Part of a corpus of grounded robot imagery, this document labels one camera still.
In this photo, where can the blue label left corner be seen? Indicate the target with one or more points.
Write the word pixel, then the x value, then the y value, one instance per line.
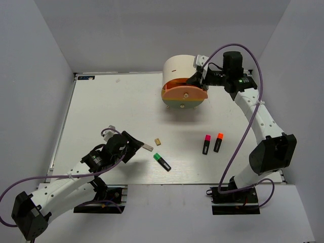
pixel 92 77

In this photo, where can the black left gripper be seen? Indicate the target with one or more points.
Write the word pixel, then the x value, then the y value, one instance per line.
pixel 132 146

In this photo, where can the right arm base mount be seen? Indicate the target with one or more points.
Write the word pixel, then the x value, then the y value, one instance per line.
pixel 238 203

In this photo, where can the round cream drawer cabinet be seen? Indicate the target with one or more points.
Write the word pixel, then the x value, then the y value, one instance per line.
pixel 175 91

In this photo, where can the orange highlighter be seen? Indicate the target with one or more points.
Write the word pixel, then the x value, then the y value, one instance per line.
pixel 218 142

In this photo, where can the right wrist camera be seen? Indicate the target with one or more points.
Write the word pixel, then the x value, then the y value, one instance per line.
pixel 200 64

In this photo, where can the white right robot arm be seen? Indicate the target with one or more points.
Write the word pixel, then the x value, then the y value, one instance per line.
pixel 275 148

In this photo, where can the tan eraser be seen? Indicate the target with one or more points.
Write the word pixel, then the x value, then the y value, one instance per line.
pixel 157 141

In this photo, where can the green highlighter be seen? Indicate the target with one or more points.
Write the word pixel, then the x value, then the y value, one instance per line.
pixel 162 162

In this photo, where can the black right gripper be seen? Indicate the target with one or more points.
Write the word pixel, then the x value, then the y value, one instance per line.
pixel 196 79

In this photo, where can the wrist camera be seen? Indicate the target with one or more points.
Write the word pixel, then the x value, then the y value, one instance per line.
pixel 200 64
pixel 108 133

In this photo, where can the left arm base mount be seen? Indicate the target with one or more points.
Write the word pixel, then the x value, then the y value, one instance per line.
pixel 112 200

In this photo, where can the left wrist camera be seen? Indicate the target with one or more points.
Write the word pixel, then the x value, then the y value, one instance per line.
pixel 108 133

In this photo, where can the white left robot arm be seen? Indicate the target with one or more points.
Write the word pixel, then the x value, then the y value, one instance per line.
pixel 33 212

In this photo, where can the grey eraser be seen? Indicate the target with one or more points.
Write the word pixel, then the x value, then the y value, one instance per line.
pixel 148 147

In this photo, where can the pink highlighter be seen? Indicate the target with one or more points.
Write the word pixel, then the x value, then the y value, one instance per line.
pixel 206 144

